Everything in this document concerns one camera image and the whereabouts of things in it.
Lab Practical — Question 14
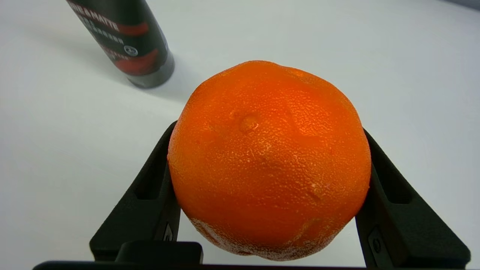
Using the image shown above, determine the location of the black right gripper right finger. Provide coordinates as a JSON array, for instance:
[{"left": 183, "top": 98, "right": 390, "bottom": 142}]
[{"left": 355, "top": 129, "right": 471, "bottom": 269}]

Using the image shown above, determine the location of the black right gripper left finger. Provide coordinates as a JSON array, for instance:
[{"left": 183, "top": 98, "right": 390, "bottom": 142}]
[{"left": 89, "top": 121, "right": 182, "bottom": 261}]

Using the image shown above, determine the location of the orange fruit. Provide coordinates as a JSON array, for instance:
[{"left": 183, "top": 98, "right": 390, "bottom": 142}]
[{"left": 167, "top": 60, "right": 372, "bottom": 261}]

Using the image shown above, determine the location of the black L'Oreal cosmetic tube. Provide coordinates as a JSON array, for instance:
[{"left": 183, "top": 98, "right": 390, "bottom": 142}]
[{"left": 67, "top": 0, "right": 175, "bottom": 89}]

